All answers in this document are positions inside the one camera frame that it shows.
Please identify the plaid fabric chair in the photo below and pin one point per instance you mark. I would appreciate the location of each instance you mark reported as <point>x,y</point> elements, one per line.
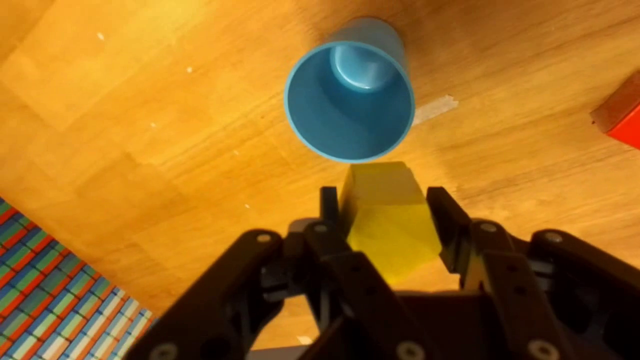
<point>52,304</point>

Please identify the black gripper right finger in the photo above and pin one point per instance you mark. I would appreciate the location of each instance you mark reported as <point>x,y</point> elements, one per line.
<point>555,295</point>

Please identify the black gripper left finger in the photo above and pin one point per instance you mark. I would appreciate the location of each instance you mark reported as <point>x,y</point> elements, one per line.
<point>226,309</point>

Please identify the yellow block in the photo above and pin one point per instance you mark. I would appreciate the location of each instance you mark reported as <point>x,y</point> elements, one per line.
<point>384,217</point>

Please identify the blue plastic cup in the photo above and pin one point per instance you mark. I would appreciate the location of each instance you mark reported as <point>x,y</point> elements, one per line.
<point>350,99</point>

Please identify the red-orange block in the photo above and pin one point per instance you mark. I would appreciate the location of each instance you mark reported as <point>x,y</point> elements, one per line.
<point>618,112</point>

